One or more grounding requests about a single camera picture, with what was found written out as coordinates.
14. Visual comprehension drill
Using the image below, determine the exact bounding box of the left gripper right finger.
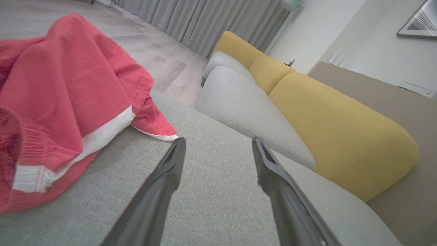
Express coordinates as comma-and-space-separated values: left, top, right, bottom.
252, 137, 342, 246

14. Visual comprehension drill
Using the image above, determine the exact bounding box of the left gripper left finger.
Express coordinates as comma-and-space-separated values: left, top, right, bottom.
101, 137, 187, 246

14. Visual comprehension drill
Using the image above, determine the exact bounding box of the red shorts white stripe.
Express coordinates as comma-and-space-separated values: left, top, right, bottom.
0, 13, 180, 214

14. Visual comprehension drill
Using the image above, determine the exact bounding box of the grey fabric sofa seat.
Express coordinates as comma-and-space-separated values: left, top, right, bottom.
0, 90, 403, 246

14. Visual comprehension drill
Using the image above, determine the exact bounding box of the yellow sofa back cushion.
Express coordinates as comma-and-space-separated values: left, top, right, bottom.
248, 55, 297, 95
269, 72, 420, 203
212, 31, 265, 69

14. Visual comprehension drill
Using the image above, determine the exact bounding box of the grey sofa seat cushion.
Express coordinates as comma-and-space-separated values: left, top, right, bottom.
202, 51, 256, 86
198, 65, 316, 171

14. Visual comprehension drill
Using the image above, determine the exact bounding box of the grey pleated curtain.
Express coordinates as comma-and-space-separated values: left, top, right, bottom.
113, 0, 291, 58

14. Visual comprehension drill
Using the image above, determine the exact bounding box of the pale green lamp shade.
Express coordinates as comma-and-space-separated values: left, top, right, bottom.
280, 0, 305, 13

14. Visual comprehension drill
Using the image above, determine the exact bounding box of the white wall vent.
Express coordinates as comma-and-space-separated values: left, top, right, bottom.
398, 80, 437, 99

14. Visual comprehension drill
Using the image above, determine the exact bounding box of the framed wall picture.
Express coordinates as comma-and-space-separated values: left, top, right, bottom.
396, 0, 437, 41

